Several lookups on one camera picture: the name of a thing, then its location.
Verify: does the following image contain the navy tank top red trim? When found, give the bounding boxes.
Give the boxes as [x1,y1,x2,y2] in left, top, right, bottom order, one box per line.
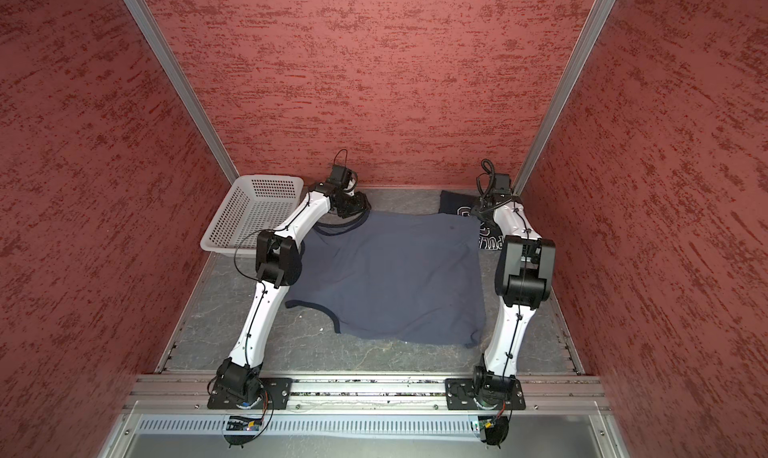
[438,190,504,251]

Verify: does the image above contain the grey-blue tank top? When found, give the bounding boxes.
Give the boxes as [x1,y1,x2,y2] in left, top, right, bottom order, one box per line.
[284,212,486,348]

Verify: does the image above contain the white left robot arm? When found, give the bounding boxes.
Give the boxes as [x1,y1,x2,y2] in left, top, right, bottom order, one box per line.
[207,182,371,410]

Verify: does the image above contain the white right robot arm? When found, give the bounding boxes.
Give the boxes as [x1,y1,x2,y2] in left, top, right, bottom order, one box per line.
[473,200,556,410]

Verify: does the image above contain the white plastic laundry basket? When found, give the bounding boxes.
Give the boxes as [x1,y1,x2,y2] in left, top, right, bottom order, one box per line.
[200,175,304,258]

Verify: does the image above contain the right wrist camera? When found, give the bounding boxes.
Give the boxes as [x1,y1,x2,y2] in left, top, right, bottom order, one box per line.
[488,173,513,199]

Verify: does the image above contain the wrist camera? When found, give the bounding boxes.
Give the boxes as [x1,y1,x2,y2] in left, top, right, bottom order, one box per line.
[327,164,356,191]
[488,173,513,199]

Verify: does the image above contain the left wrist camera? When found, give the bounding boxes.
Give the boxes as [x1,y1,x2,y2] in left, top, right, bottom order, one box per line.
[327,164,356,191]

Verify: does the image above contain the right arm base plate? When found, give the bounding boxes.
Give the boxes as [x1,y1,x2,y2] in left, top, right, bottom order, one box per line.
[444,378,526,411]

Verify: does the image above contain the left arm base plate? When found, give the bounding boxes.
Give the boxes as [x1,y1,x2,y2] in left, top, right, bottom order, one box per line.
[206,376,293,412]

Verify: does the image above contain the aluminium front rail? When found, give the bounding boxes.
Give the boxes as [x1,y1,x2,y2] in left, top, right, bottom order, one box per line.
[121,370,612,415]

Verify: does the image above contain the right circuit board with wires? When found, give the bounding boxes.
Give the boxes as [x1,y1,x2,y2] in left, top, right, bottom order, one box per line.
[478,415,510,448]

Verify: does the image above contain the circuit board with wires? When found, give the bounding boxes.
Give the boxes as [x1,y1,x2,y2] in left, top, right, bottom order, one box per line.
[478,415,510,448]
[223,416,266,447]

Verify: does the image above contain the aluminium corner post right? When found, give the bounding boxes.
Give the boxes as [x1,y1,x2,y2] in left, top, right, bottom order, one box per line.
[513,0,617,196]

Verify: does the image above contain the aluminium corner post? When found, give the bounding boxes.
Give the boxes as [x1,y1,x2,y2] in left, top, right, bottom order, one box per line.
[513,0,617,196]
[122,0,239,183]

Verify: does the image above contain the left circuit board with wires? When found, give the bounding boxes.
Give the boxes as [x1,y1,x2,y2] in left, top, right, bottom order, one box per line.
[223,416,266,447]

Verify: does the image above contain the slotted white cable duct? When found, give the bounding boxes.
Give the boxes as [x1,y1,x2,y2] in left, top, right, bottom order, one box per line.
[135,415,481,440]

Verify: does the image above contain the aluminium corner post left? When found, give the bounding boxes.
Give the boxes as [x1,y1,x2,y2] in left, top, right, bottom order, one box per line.
[122,0,239,183]

